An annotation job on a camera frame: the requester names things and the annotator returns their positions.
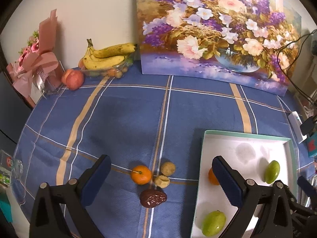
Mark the dark wrinkled fruit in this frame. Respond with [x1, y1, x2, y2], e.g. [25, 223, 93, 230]
[140, 189, 167, 208]

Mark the green fruit far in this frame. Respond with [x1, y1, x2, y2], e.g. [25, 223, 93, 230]
[264, 160, 280, 184]

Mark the green fruit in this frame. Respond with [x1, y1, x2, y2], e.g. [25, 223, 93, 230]
[201, 211, 226, 237]
[264, 160, 280, 184]

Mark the teal plastic box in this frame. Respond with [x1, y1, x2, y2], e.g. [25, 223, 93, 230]
[306, 132, 317, 157]

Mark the black power adapter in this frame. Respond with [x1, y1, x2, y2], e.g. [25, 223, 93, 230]
[300, 115, 316, 136]

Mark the white tray with green rim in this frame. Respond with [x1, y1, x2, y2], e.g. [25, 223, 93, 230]
[191, 130, 298, 237]

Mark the green fruit near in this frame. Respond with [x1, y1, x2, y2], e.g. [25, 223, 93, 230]
[201, 211, 226, 237]

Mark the clear plastic bottle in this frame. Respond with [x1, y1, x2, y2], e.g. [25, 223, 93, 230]
[0, 149, 23, 187]

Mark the white power strip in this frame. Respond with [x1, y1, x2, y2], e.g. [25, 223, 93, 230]
[288, 111, 307, 144]

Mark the orange tangerine on cloth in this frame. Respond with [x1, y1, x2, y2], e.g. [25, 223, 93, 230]
[131, 165, 152, 185]

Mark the beige walnut lower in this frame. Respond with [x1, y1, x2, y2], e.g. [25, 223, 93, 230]
[154, 175, 170, 189]

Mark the beige walnut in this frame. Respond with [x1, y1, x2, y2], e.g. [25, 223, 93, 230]
[160, 162, 176, 176]
[154, 175, 170, 189]

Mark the beige walnut upper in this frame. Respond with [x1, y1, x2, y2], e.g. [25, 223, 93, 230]
[160, 162, 176, 176]

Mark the blue plaid tablecloth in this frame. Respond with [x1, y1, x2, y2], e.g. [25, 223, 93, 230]
[12, 63, 315, 238]

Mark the red peach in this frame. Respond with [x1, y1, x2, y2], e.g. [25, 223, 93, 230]
[61, 69, 84, 90]

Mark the pink wrapped bouquet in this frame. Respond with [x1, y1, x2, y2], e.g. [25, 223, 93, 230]
[7, 10, 63, 108]

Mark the floral painting canvas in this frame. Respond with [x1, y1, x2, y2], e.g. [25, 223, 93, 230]
[136, 0, 301, 96]

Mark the glass fruit bowl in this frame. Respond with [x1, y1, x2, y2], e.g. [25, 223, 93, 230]
[80, 53, 134, 79]

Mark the banana bunch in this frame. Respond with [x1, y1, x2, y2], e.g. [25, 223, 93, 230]
[82, 39, 137, 70]

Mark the black power cable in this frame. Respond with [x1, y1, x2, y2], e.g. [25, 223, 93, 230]
[277, 28, 317, 110]

